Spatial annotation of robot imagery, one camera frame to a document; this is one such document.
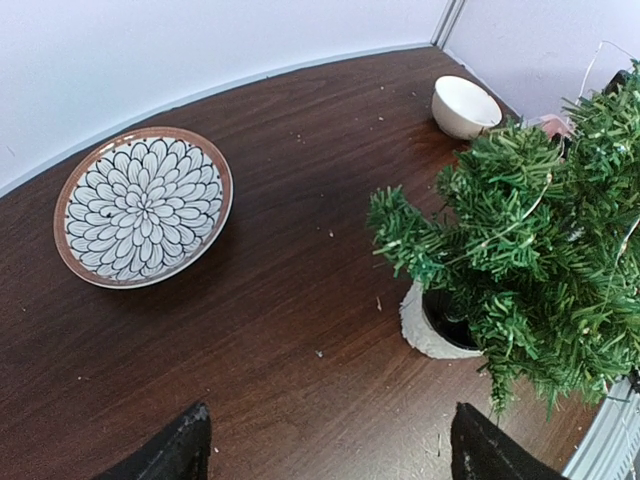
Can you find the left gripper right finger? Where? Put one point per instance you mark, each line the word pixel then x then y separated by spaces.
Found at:
pixel 481 450

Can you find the pink plastic basket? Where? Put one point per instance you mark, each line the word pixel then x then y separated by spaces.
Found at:
pixel 557 129

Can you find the patterned ceramic plate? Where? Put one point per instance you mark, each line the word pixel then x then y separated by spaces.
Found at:
pixel 142 207

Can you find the right aluminium frame post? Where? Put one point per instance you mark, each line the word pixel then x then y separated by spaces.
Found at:
pixel 447 23

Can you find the small green christmas tree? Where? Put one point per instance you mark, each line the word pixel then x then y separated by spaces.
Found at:
pixel 537 248

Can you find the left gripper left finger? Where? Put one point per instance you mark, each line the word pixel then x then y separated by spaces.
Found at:
pixel 180 450

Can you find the white ceramic bowl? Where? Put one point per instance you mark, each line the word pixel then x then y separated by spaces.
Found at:
pixel 462 109

